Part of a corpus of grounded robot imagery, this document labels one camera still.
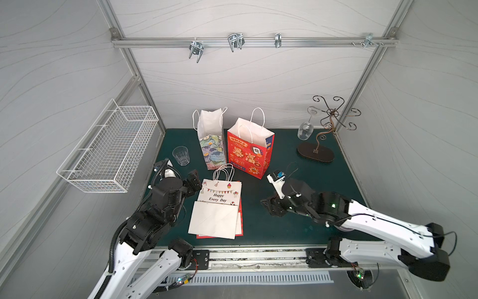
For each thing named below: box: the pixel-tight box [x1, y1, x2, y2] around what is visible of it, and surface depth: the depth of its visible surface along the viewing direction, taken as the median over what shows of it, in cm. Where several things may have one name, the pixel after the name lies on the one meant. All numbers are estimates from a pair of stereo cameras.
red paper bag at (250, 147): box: [227, 107, 276, 180], surface depth 91 cm
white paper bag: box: [187, 163, 243, 240], surface depth 86 cm
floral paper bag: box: [192, 107, 228, 171], surface depth 94 cm
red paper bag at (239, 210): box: [196, 198, 244, 240], surface depth 82 cm
